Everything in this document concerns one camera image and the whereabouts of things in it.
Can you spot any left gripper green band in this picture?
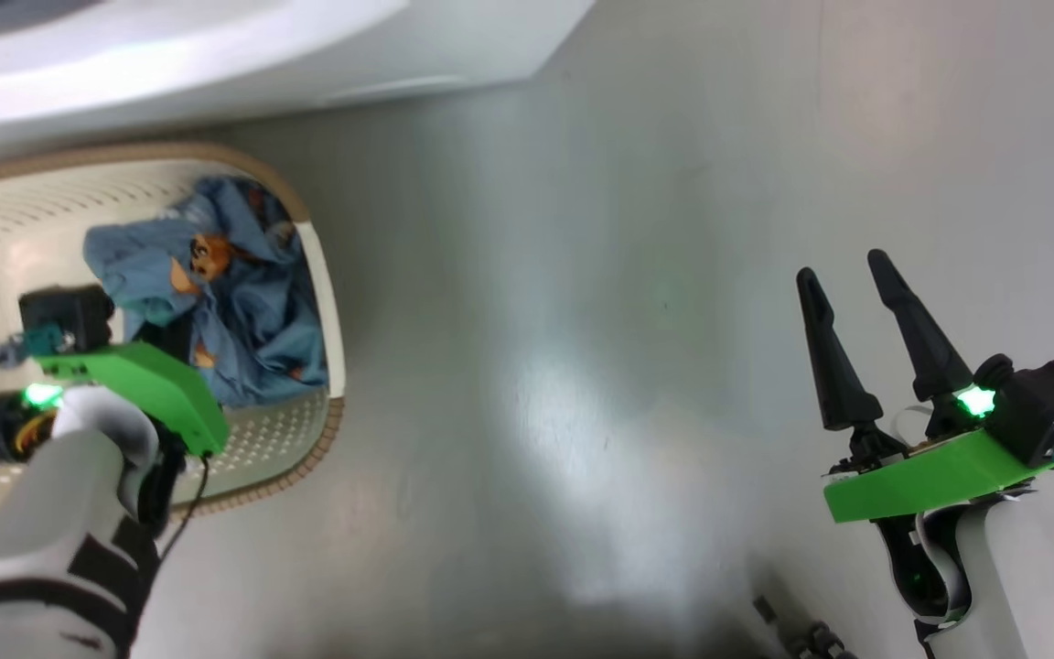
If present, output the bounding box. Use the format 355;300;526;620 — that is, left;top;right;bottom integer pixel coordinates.
0;343;231;463

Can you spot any blue cartoon print clothing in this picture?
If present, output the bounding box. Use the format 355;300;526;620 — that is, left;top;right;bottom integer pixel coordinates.
83;176;328;408

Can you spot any teal left camera connector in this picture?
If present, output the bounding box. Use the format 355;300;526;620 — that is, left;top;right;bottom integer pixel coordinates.
0;322;78;367

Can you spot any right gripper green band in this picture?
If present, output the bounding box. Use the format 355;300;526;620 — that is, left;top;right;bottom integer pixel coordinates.
796;249;1054;524

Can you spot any white front-load washing machine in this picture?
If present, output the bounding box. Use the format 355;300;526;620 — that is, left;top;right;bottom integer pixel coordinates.
0;0;597;167

